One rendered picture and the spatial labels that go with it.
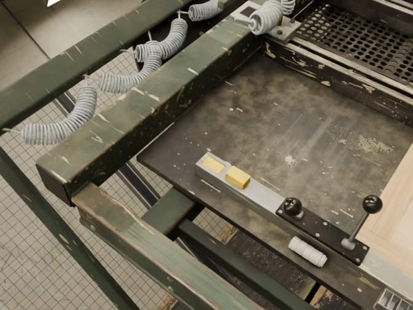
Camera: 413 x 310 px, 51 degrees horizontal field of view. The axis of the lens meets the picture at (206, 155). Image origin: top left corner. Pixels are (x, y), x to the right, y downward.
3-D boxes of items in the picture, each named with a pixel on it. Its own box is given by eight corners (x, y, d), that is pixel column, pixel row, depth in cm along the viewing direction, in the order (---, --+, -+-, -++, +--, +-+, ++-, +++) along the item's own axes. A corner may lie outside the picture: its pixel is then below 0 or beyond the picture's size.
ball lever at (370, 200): (351, 258, 87) (385, 204, 81) (334, 247, 88) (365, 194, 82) (355, 250, 90) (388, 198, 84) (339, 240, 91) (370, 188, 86)
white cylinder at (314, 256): (286, 249, 93) (319, 270, 90) (289, 243, 91) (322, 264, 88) (293, 239, 94) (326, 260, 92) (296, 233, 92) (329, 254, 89)
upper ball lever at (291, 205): (300, 226, 93) (295, 219, 81) (285, 216, 94) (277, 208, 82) (309, 211, 93) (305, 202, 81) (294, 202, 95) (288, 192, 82)
